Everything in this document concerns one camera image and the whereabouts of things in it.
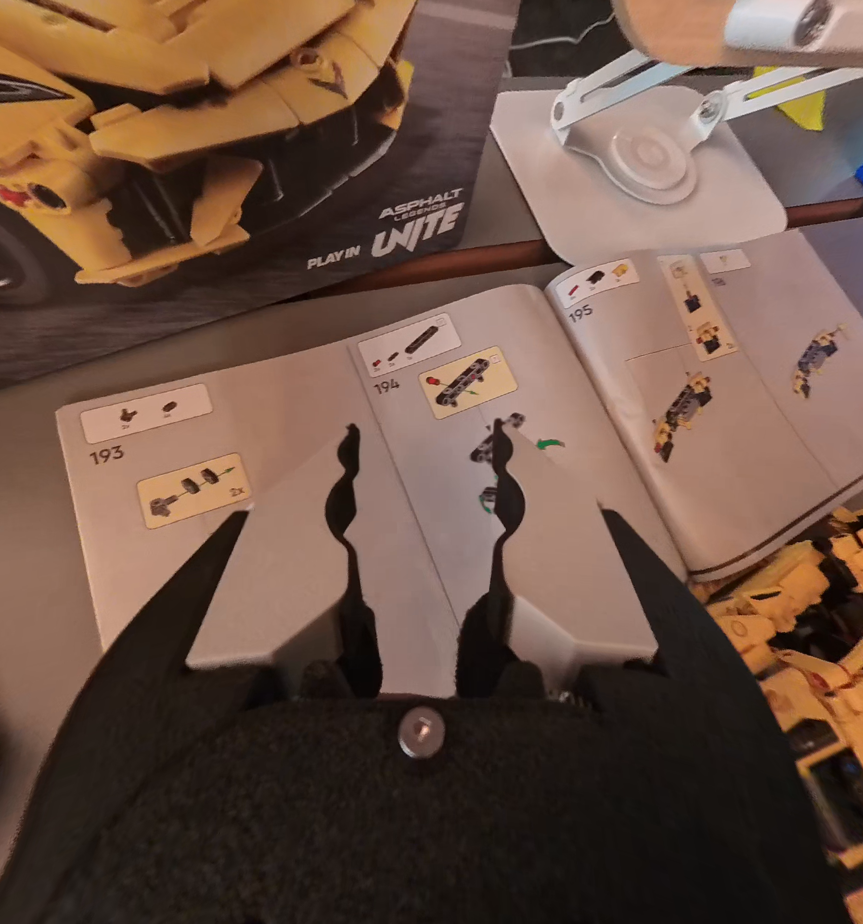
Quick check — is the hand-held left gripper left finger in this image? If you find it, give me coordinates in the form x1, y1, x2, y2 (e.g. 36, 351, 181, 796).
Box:
186, 424, 366, 671

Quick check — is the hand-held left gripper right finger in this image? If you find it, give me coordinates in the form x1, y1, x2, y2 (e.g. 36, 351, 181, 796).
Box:
488, 419, 659, 685

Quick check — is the yellow toy brick car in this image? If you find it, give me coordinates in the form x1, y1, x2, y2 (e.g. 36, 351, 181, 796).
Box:
690, 497, 863, 924

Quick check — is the grey desk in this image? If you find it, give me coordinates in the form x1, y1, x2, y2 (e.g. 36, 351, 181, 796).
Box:
0, 65, 863, 903

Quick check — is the open instruction booklet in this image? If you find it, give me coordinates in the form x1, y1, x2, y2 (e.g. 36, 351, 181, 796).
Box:
54, 227, 863, 654

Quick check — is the white board stand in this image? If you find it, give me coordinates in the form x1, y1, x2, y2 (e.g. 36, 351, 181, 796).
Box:
489, 49, 863, 266

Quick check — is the toy car set box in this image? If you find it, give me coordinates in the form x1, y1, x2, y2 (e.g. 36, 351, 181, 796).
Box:
0, 0, 520, 398

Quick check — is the yellow sticky note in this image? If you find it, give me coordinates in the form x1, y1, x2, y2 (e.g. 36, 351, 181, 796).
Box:
751, 65, 849, 132

